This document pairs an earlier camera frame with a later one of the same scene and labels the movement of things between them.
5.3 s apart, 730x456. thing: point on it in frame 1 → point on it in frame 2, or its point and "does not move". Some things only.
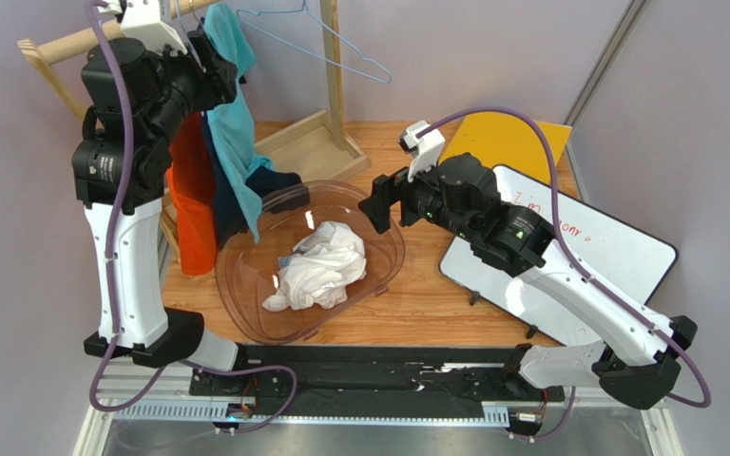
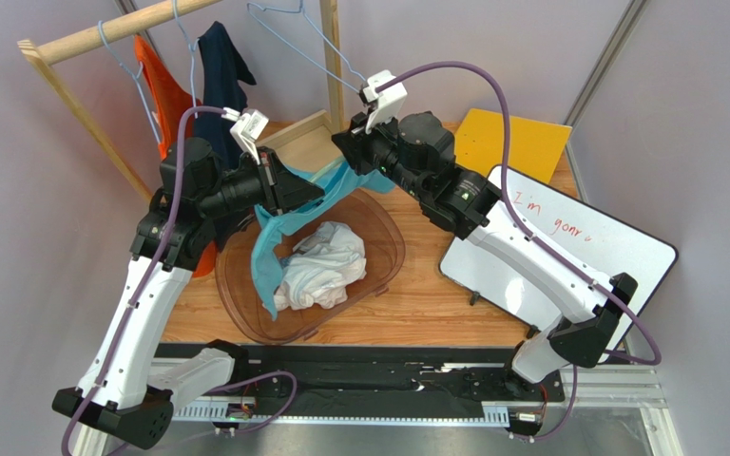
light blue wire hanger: x=388 y=72 → x=320 y=32
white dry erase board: x=629 y=261 does not move
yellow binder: x=501 y=140 does not move
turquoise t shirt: x=236 y=155 → x=337 y=183
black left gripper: x=217 y=84 → x=281 y=190
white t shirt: x=322 y=267 does not move
